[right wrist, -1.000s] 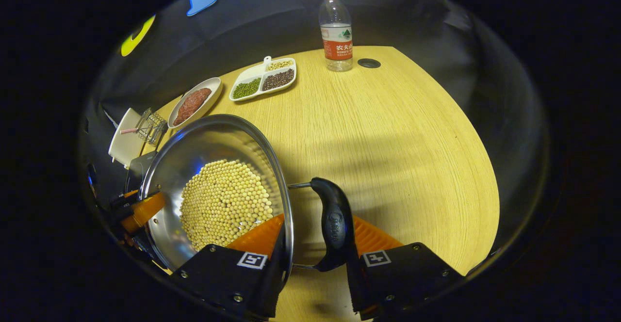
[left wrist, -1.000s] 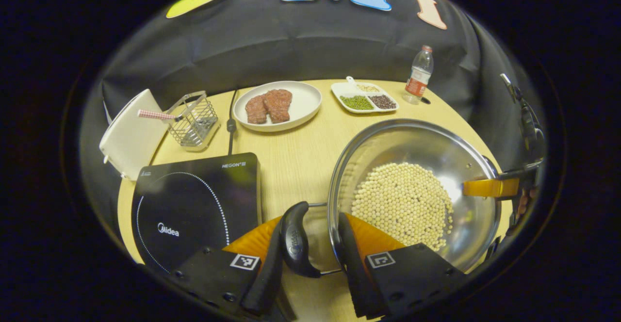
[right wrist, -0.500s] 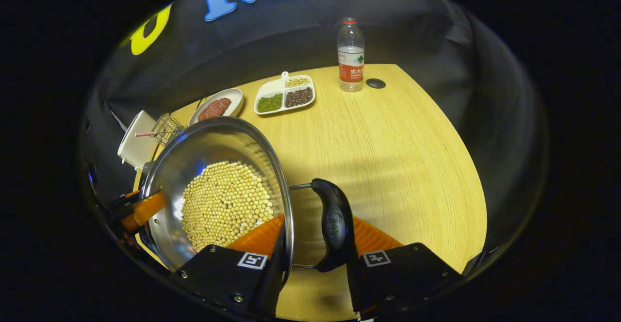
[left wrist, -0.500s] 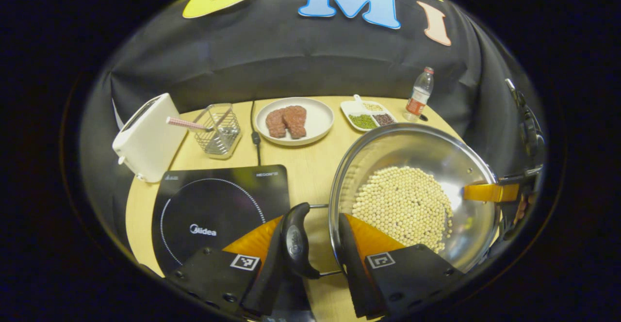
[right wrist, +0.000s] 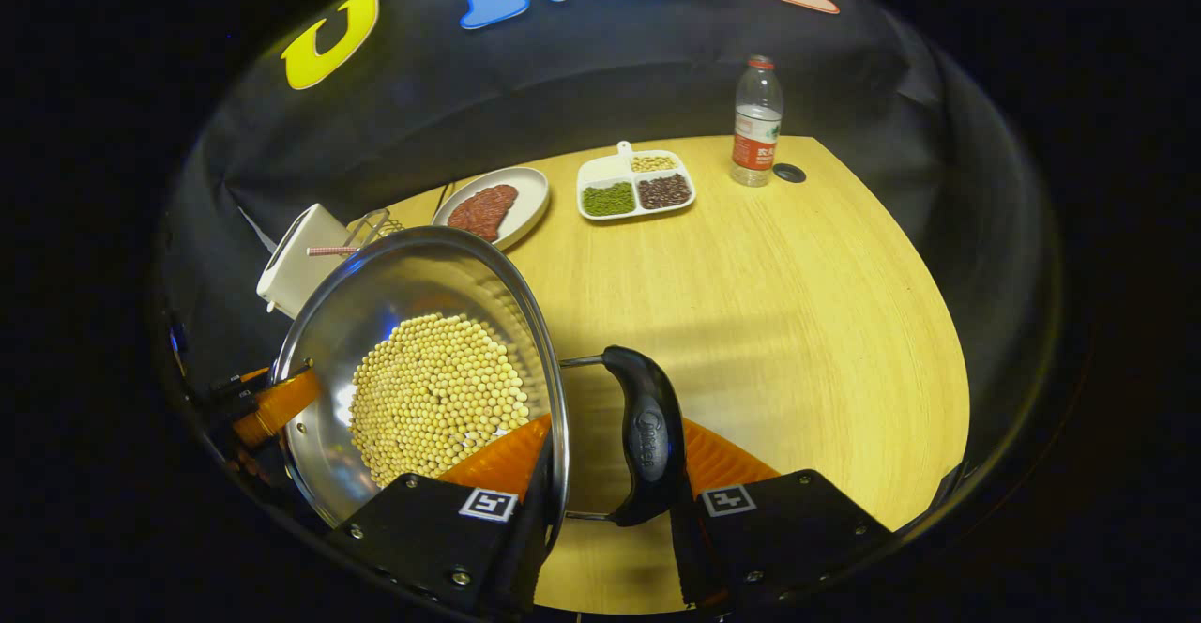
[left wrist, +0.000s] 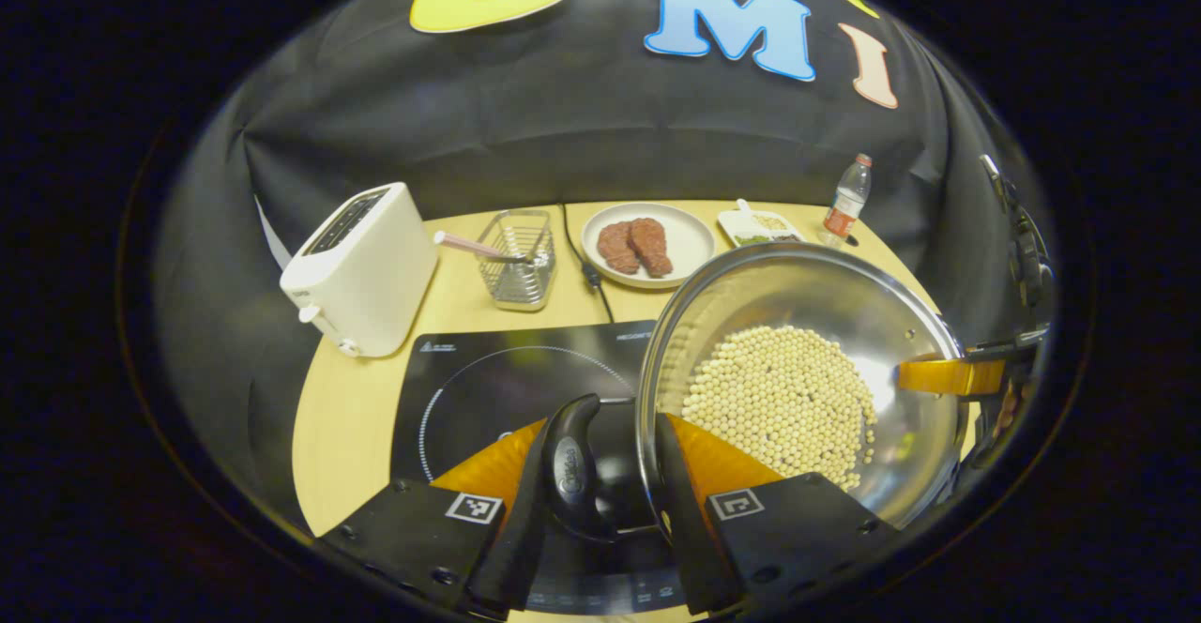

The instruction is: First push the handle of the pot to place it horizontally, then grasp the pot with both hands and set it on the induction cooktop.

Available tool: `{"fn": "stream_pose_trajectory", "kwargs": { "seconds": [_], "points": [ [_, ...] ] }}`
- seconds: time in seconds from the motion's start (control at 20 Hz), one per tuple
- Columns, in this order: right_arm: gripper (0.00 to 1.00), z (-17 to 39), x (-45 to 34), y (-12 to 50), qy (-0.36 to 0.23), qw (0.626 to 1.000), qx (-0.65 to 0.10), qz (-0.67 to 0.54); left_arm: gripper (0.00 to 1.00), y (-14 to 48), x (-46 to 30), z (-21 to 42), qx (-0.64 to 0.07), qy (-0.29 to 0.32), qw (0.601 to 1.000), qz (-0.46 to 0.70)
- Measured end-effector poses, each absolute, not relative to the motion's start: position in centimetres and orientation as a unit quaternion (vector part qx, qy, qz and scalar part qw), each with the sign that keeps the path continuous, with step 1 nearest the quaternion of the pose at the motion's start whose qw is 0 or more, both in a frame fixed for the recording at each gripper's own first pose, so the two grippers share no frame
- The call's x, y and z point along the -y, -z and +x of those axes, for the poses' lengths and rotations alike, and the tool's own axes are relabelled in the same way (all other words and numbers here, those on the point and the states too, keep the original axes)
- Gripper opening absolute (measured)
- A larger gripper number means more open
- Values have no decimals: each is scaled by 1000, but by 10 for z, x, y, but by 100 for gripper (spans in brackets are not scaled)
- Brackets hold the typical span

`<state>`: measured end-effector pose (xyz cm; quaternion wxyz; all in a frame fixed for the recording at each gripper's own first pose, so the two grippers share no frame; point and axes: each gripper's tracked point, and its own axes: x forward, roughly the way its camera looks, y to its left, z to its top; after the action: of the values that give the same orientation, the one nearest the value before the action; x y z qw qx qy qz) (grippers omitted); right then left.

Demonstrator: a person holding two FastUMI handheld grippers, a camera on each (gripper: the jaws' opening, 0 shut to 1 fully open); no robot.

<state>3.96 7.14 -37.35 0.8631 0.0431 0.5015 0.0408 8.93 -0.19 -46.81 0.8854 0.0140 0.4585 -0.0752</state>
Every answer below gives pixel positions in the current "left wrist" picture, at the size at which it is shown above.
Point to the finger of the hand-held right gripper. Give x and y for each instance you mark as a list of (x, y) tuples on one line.
[(1002, 426), (948, 376)]

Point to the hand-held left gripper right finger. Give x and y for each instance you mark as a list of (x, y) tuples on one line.
[(680, 520)]

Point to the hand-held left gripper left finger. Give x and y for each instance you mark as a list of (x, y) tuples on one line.
[(525, 529)]

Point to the black induction cooktop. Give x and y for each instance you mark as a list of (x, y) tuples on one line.
[(488, 388)]

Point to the pile of soybeans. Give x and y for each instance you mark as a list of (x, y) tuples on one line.
[(779, 398)]

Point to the clear plastic water bottle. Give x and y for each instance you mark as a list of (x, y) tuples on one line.
[(847, 205)]

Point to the white divided bean dish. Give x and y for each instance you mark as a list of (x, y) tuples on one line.
[(760, 226)]

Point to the brown meat piece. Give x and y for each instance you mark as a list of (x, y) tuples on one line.
[(617, 248), (651, 246)]

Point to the round white plate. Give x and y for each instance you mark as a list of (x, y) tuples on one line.
[(690, 243)]

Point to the pink utensil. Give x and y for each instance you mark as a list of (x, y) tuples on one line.
[(469, 245)]

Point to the white toaster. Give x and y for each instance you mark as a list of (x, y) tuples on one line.
[(371, 276)]

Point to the black backdrop cloth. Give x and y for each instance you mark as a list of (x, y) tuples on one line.
[(563, 126)]

